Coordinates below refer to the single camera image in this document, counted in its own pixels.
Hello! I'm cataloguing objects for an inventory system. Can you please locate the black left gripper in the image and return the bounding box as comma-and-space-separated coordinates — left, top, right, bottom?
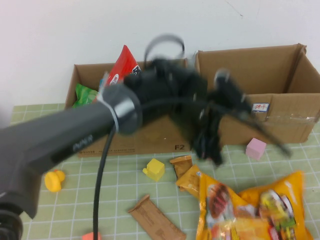
191, 98, 225, 168

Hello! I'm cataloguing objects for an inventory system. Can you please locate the orange small biscuit packet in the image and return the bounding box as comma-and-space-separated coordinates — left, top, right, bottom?
175, 164, 201, 199

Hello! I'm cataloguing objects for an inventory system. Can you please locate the yellow steak print chip bag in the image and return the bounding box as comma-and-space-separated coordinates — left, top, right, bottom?
195, 172, 253, 240

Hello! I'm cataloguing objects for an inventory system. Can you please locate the large orange chip bag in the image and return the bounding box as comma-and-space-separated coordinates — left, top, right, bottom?
237, 170, 314, 240

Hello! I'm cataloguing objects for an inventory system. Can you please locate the long brown snack packet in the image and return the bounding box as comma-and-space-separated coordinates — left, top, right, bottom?
127, 194, 187, 240

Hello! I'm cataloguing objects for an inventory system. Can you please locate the gold small snack packet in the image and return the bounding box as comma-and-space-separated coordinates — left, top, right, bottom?
169, 155, 194, 180

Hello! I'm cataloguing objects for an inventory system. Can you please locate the green snack bag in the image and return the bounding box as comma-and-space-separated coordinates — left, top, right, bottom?
72, 83, 100, 109

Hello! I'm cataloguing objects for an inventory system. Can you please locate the light pink foam cube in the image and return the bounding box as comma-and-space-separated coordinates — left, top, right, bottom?
245, 137, 267, 161

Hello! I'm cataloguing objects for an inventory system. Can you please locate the cardboard box with F2 print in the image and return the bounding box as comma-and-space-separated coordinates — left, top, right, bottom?
65, 58, 196, 158

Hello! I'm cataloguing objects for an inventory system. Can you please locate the yellow plastic block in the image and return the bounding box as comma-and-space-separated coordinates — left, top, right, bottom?
142, 158, 166, 182

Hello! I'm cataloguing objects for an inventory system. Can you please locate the white label with red writing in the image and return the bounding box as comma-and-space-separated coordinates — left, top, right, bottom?
252, 102, 271, 113

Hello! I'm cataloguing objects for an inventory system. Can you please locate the taped cardboard box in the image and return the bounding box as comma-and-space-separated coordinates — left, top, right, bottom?
194, 43, 320, 146

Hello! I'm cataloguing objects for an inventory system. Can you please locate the white zip tie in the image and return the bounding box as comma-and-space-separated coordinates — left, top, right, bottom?
97, 92, 121, 132

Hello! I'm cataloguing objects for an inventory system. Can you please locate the red shrimp chip bag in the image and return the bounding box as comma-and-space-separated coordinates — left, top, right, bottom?
104, 44, 143, 86

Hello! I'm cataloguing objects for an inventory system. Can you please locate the green checked tablecloth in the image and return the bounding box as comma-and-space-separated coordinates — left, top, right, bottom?
0, 103, 320, 240

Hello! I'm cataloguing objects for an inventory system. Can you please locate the orange foam cube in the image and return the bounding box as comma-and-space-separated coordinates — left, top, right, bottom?
81, 231, 103, 240

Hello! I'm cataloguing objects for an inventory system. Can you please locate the yellow rubber duck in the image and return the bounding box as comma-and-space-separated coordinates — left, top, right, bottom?
44, 169, 66, 193

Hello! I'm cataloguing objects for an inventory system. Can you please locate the thin black looped cable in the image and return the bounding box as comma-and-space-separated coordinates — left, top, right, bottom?
144, 33, 186, 65

